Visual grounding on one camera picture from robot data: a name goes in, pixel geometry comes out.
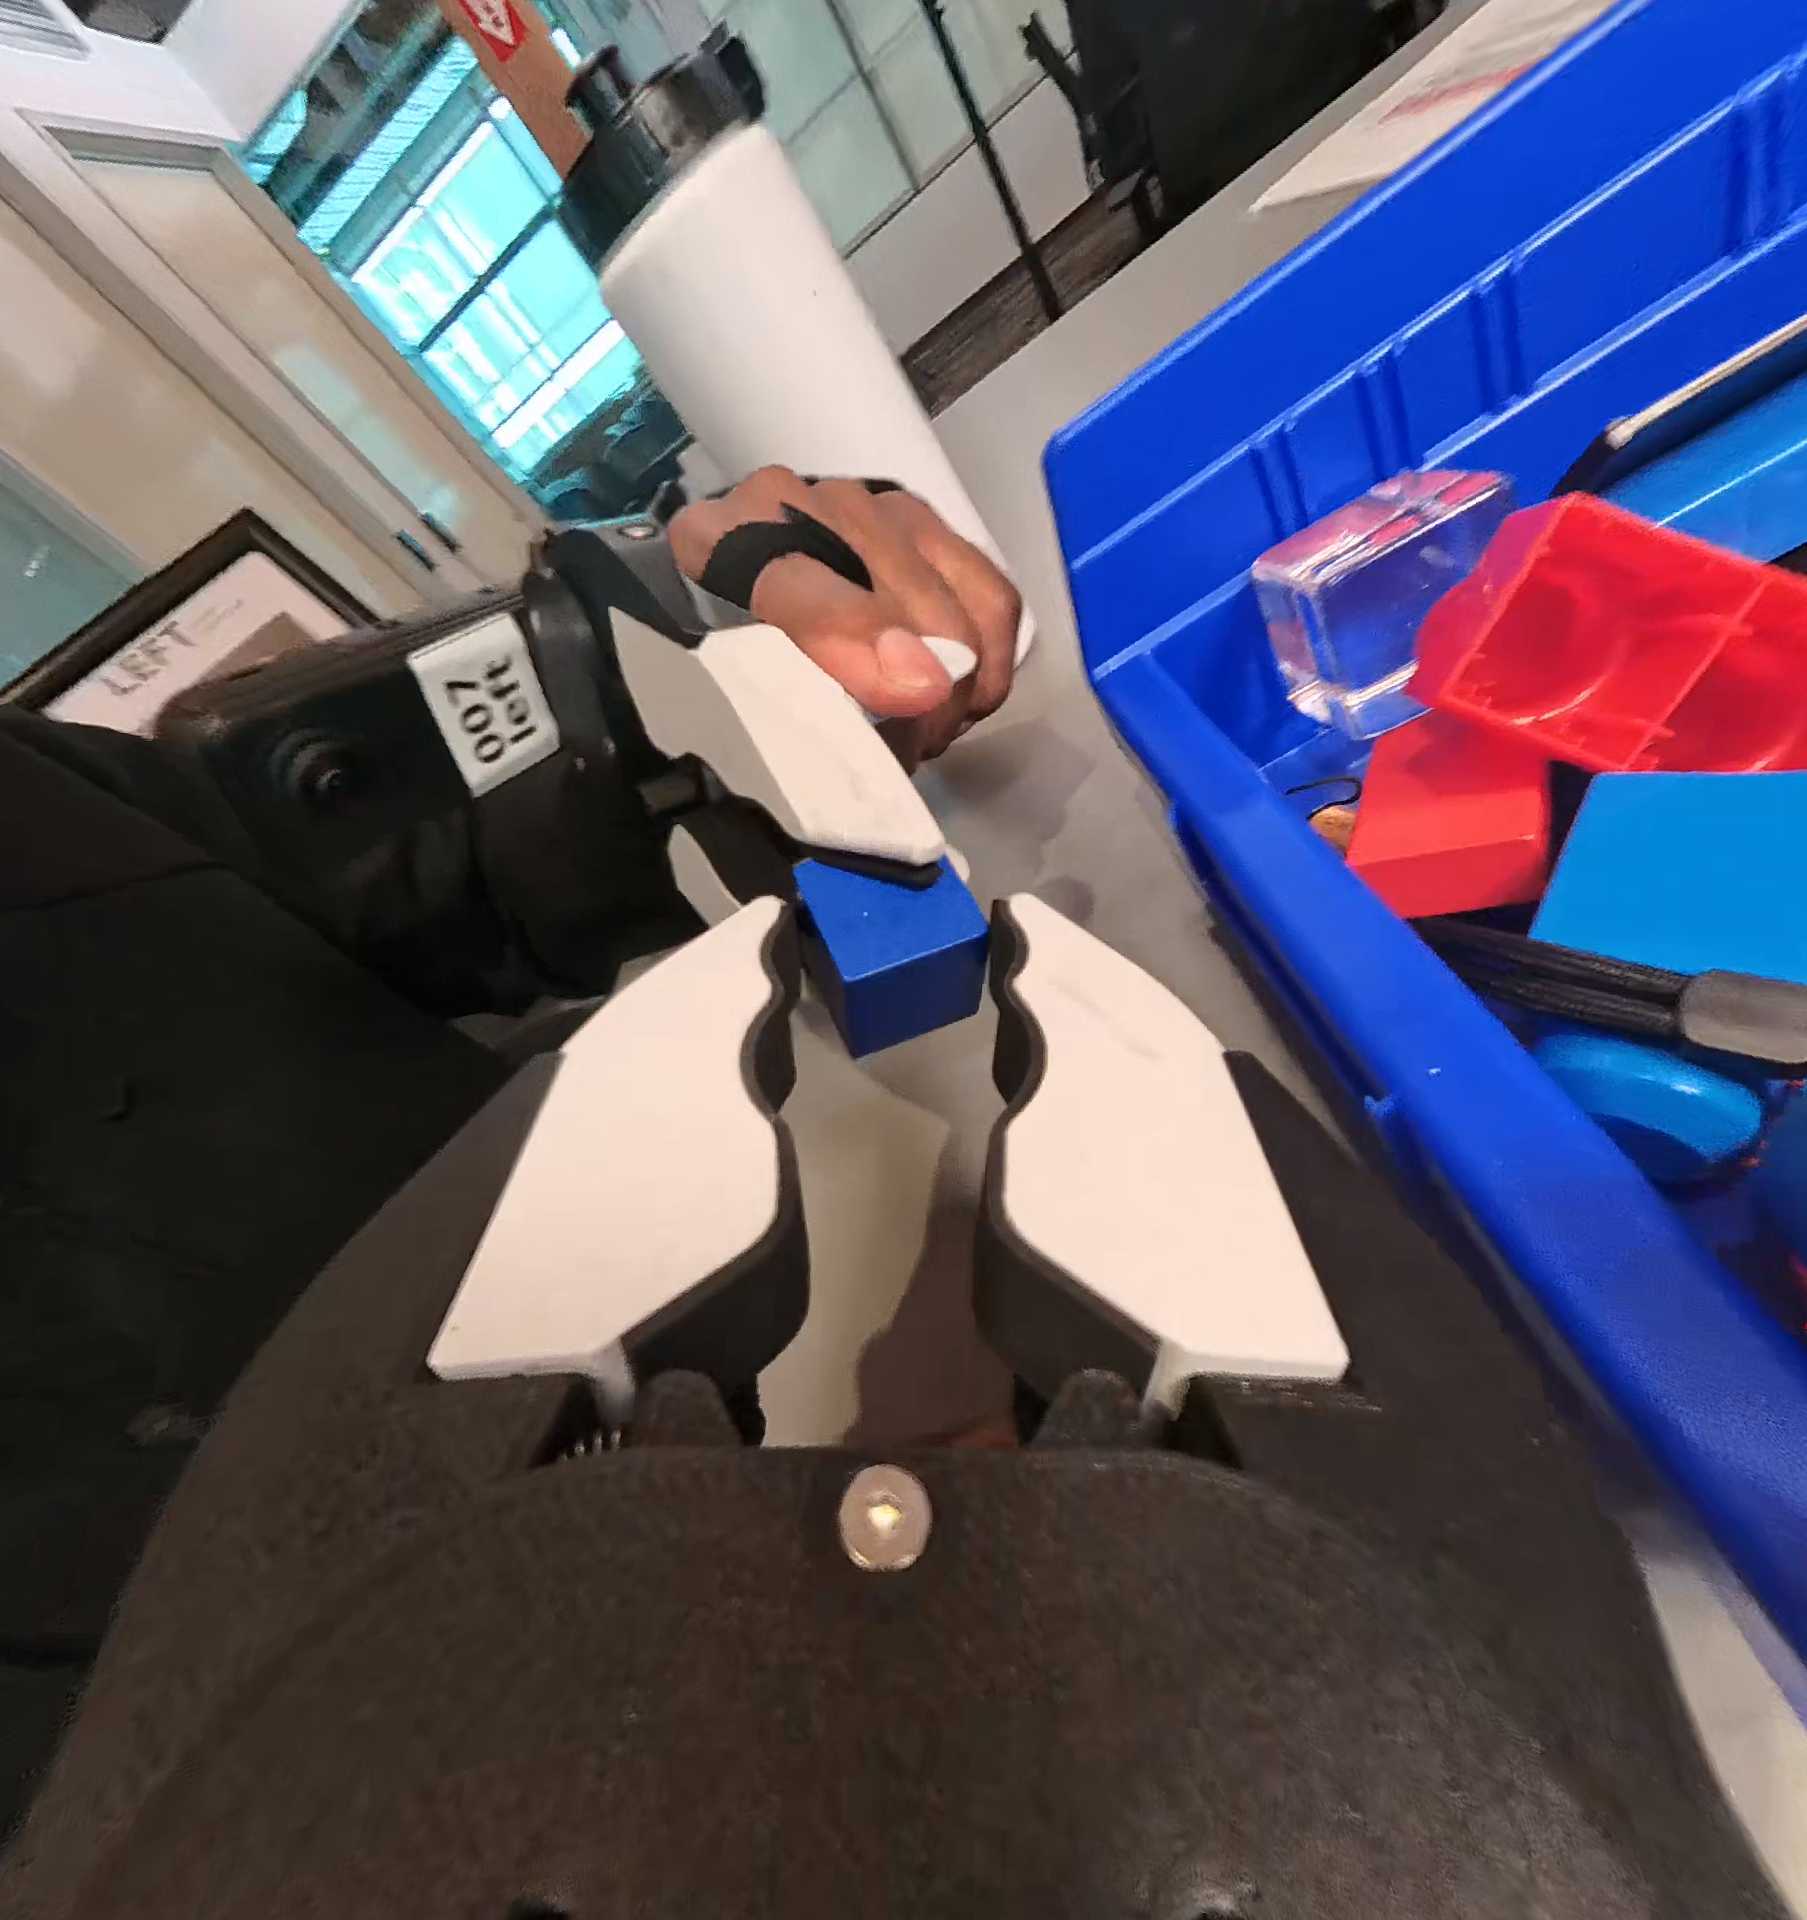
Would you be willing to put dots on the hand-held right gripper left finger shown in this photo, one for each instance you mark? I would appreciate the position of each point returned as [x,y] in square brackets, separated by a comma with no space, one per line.
[635,1184]

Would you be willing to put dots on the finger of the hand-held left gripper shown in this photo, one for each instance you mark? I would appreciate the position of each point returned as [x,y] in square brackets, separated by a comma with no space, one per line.
[959,867]
[815,764]

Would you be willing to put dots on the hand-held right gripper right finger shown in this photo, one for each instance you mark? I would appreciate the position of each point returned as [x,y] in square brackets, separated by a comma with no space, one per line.
[1159,1184]

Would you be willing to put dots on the dark blue wooden block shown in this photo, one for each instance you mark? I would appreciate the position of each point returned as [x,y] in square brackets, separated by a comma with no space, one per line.
[905,960]

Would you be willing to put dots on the large blue storage bin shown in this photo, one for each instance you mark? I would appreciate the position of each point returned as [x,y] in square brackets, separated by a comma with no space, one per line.
[1445,301]

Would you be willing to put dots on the person's left hand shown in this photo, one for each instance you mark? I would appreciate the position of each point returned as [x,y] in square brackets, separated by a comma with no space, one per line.
[919,601]

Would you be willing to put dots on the white water bottle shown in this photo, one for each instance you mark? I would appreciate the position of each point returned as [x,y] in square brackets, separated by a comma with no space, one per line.
[755,344]

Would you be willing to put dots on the small solid red block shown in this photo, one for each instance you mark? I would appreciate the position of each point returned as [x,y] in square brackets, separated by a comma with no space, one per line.
[1445,824]

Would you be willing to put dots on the clear acrylic block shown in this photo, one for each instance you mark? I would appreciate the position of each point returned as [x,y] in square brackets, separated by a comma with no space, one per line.
[1369,601]

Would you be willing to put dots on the blue round disc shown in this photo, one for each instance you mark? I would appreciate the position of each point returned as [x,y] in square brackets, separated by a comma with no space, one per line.
[1655,1110]

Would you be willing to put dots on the brown cardboard box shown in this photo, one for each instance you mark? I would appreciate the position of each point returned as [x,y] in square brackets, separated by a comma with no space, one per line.
[537,104]

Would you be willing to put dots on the light blue block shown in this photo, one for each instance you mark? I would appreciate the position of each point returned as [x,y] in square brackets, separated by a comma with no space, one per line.
[1699,884]

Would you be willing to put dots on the hollow red plastic block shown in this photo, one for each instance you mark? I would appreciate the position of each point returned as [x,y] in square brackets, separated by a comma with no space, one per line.
[1595,645]

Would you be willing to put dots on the black office chair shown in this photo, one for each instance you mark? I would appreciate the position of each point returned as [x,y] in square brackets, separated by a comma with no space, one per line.
[1219,75]

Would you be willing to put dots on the printed paper sheet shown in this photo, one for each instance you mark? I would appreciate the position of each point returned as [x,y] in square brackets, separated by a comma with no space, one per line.
[1445,104]

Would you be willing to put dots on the long light blue box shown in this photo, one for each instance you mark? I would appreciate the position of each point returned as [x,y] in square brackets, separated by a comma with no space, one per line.
[1775,451]

